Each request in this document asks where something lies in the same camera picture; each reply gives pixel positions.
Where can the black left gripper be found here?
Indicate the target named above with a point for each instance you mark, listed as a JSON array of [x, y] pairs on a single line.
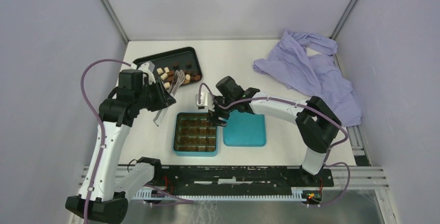
[[164, 98]]

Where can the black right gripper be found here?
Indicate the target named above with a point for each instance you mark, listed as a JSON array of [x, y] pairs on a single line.
[[216, 120]]

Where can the teal chocolate box with dividers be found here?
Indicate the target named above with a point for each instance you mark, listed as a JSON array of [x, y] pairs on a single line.
[[194, 136]]

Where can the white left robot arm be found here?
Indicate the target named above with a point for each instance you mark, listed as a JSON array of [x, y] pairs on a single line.
[[100, 198]]

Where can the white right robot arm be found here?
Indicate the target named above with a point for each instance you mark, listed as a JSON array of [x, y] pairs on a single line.
[[317, 124]]

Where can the black chocolate tray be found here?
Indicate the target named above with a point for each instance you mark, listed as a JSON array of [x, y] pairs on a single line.
[[169, 62]]

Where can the teal box lid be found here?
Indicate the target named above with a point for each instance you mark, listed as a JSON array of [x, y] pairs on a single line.
[[245, 130]]

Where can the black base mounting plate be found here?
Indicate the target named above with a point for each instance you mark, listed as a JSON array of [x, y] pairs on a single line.
[[291, 176]]

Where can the lavender crumpled cloth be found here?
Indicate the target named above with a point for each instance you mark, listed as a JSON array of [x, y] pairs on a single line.
[[304, 62]]

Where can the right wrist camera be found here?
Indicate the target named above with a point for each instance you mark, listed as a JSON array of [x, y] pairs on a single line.
[[204, 101]]

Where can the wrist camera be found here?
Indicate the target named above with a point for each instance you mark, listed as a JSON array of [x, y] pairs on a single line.
[[204, 101], [148, 68]]

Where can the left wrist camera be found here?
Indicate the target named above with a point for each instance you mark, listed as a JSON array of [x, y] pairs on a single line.
[[148, 68]]

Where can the white cable duct rail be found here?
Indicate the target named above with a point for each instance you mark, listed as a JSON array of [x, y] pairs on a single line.
[[149, 194]]

